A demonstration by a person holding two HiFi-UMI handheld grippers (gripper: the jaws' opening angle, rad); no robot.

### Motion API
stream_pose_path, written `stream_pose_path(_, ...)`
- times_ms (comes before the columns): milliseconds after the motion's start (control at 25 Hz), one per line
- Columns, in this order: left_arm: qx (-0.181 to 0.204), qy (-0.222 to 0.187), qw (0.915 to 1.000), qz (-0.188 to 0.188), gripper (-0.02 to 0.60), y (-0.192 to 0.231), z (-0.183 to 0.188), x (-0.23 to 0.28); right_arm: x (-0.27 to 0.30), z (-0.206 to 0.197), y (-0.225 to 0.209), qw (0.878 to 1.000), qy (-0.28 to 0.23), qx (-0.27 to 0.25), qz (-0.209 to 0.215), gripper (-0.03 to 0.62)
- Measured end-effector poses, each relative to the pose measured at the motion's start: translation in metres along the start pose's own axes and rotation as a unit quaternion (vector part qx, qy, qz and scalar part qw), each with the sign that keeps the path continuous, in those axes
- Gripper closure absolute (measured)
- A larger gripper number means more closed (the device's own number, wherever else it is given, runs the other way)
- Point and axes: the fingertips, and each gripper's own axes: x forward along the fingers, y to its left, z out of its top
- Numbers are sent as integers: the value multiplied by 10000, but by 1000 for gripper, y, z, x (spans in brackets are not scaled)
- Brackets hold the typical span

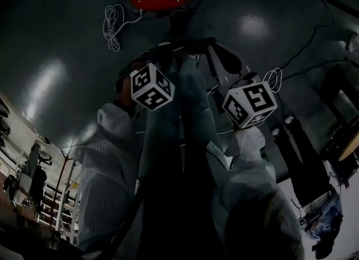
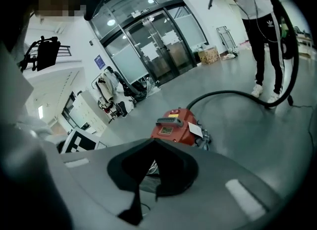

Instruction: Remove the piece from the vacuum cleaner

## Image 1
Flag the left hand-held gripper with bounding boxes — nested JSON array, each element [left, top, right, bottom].
[[130, 62, 176, 112]]

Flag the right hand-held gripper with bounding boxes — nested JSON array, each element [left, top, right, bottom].
[[206, 43, 279, 130]]

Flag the person's left forearm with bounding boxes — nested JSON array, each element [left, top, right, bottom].
[[77, 100, 142, 243]]

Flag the person's right forearm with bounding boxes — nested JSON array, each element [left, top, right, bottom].
[[211, 126, 284, 237]]

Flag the person's legs in jeans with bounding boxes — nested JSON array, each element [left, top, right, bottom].
[[139, 55, 228, 178]]

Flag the white open box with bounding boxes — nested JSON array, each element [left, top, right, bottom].
[[274, 168, 291, 184]]

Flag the dark red coat stand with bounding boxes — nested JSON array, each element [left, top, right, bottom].
[[48, 146, 78, 233]]

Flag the white shelf rack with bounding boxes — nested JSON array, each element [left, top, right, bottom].
[[35, 140, 84, 244]]

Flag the round wooden table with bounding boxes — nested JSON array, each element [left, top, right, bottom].
[[337, 129, 359, 162]]

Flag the blue cloth bundle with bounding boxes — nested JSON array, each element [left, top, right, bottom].
[[304, 191, 345, 259]]

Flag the white looped gripper cable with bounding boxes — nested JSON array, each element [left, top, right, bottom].
[[263, 67, 283, 94]]

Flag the white coiled power cord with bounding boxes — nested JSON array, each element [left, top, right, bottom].
[[102, 3, 144, 53]]

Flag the long black floor cable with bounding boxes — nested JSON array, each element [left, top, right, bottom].
[[279, 0, 337, 71]]

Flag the thick black gripper cable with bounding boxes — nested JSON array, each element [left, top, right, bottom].
[[106, 180, 146, 260]]

